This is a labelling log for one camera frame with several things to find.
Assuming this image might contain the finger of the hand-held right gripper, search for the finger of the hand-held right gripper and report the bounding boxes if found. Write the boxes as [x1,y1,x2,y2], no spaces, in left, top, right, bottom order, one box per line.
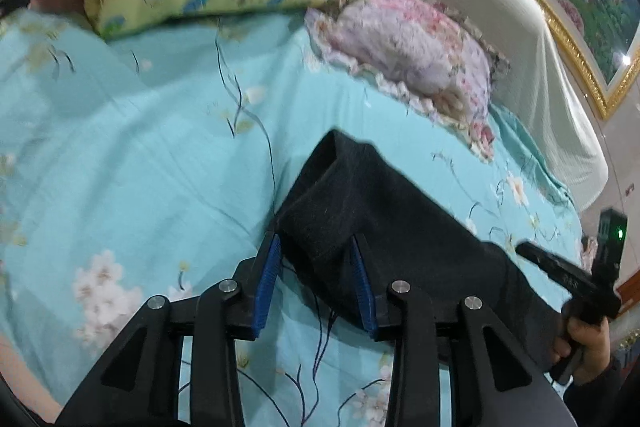
[515,242,596,295]

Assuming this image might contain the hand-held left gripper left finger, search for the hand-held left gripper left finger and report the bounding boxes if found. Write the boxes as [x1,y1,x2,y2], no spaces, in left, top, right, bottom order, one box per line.
[56,232,283,427]

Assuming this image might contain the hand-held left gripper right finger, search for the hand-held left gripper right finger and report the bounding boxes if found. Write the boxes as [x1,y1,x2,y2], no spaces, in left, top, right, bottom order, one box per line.
[349,235,576,427]

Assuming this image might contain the black pants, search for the black pants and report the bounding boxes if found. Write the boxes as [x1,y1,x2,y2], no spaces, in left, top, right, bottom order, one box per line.
[274,130,581,370]

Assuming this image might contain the person's right hand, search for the person's right hand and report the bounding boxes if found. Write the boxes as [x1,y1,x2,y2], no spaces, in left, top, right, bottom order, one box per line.
[552,319,612,383]

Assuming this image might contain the turquoise floral bed sheet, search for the turquoise floral bed sheet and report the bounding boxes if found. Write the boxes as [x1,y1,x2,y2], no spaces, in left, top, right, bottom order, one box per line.
[0,9,586,427]

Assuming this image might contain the pink floral ruffled pillow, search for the pink floral ruffled pillow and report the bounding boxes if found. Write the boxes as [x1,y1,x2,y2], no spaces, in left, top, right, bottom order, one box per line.
[305,0,511,164]

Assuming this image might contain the cream padded headboard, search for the cream padded headboard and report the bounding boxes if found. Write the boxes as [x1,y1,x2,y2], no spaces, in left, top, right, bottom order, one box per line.
[357,0,609,212]

